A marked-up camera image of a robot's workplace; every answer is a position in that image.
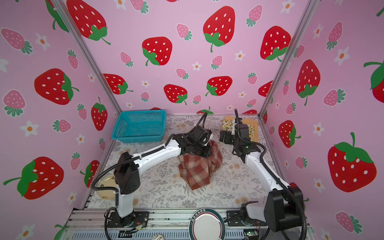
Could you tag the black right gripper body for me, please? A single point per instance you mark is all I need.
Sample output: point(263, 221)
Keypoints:
point(230, 138)

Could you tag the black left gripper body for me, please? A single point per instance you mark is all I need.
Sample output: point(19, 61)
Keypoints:
point(202, 150)

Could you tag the lemon print skirt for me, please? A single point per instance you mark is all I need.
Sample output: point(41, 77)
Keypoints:
point(250, 130)

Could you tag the yellow skirt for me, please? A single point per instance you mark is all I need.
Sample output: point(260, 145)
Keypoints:
point(255, 126)

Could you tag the red plaid skirt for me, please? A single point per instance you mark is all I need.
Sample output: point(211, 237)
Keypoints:
point(197, 171)

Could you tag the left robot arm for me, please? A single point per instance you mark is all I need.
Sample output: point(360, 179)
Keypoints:
point(130, 168)

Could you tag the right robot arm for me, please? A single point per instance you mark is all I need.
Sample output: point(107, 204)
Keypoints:
point(284, 207)

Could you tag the teal plastic basket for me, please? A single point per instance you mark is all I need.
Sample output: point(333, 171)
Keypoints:
point(140, 126)

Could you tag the white plate green rim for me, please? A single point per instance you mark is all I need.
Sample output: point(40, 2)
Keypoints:
point(206, 224)

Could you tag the white chocolate drizzled donut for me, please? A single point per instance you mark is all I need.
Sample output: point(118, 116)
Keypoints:
point(158, 237)

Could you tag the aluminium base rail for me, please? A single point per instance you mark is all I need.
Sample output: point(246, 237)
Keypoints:
point(173, 224)

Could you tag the aluminium frame post right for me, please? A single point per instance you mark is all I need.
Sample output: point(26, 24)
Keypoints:
point(296, 38)

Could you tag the aluminium frame post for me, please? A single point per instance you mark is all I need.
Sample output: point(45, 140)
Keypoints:
point(296, 38)
point(78, 38)

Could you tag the aluminium frame post left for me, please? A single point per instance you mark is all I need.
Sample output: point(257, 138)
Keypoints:
point(78, 38)

